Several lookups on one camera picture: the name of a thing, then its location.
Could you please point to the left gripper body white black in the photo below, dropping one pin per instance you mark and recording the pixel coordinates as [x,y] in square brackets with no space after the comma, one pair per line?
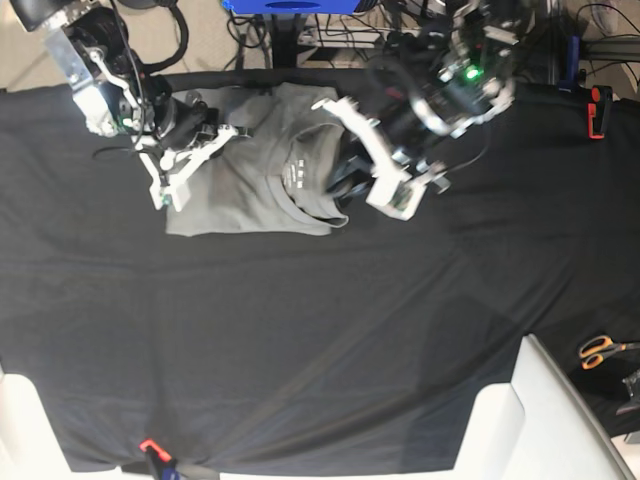
[398,141]

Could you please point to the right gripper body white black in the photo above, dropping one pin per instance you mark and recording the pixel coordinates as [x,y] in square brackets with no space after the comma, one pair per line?
[190,134]

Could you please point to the grey T-shirt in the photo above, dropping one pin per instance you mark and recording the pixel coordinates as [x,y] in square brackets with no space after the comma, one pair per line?
[273,180]

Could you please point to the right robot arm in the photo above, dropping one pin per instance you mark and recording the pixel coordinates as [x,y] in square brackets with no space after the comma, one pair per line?
[119,95]

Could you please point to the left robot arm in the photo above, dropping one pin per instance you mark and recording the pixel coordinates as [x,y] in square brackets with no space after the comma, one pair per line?
[441,87]

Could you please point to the blue plastic box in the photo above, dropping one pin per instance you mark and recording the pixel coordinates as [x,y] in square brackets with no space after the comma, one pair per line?
[248,7]

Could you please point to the power strip with red light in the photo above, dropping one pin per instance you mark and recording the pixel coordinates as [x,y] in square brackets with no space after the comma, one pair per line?
[359,38]

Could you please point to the black table cloth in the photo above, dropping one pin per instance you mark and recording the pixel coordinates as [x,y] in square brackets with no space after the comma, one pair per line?
[356,353]

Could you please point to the red black clamp right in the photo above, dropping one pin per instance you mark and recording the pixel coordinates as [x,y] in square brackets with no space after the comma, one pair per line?
[598,111]

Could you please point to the white bin right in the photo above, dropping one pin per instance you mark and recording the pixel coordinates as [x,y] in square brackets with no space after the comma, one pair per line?
[536,426]

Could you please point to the white bin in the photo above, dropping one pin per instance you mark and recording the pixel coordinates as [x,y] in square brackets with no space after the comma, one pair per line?
[536,426]
[29,448]

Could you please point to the small black object right edge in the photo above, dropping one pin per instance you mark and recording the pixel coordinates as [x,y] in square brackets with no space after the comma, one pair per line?
[631,384]

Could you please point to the red blue clamp bottom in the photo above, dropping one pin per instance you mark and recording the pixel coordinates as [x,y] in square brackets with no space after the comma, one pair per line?
[161,464]

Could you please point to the white bin left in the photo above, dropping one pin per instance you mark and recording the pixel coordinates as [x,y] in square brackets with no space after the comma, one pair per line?
[29,448]

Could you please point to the black table leg post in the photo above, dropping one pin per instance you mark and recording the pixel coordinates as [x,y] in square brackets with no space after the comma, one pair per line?
[284,30]

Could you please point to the orange handled scissors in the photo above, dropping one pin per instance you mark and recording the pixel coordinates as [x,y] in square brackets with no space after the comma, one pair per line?
[598,349]

